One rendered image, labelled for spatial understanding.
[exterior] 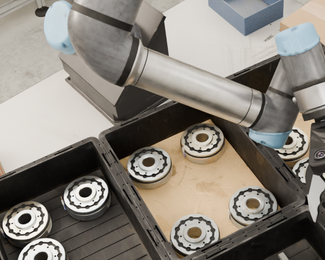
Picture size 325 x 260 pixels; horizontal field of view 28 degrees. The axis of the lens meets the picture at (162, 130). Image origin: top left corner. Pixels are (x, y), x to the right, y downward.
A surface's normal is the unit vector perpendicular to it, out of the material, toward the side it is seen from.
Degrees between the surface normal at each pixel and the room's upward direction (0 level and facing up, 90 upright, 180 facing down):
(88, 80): 44
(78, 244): 0
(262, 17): 90
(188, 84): 53
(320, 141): 26
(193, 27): 0
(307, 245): 0
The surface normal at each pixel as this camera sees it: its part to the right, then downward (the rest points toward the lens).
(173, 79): 0.23, 0.12
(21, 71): -0.11, -0.66
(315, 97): -0.23, 0.10
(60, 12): -0.65, 0.00
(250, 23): 0.52, 0.59
